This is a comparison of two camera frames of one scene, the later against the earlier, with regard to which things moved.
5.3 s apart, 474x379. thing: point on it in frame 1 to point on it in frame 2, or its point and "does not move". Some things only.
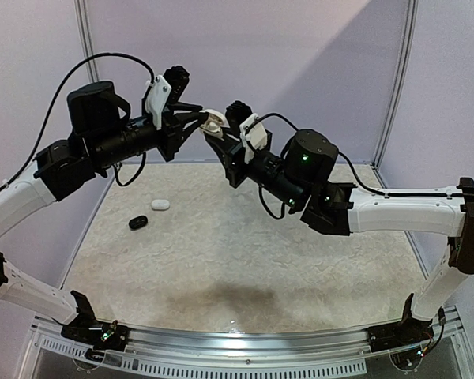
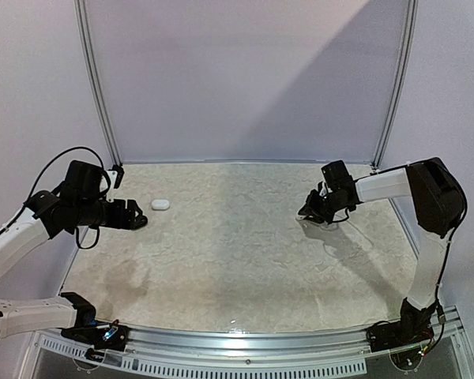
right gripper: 234,165 to 321,204
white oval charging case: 160,204 does not move
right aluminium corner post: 400,84 does not move
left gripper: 174,135 to 129,220
